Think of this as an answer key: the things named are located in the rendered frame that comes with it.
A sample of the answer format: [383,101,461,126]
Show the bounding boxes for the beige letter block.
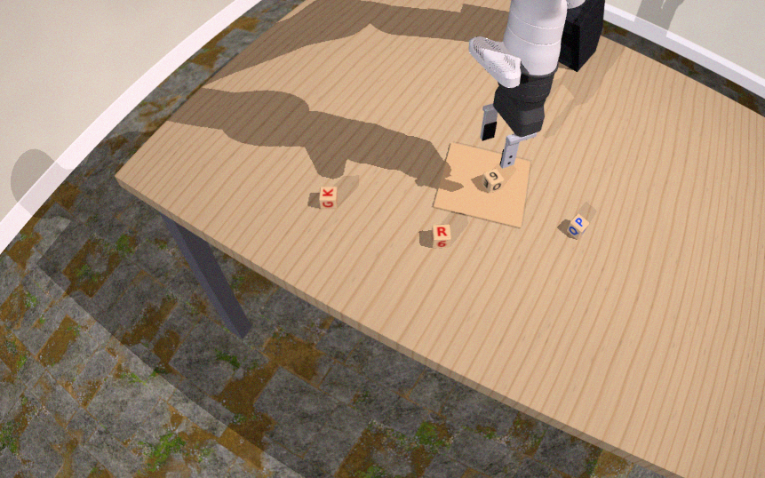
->
[567,214,589,240]
[431,225,451,248]
[482,169,504,193]
[319,187,338,209]

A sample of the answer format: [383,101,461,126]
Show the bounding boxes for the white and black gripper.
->
[469,23,562,169]

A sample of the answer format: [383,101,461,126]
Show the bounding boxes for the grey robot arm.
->
[507,0,585,44]

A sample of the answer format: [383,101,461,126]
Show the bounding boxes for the tan square mat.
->
[434,142,530,229]

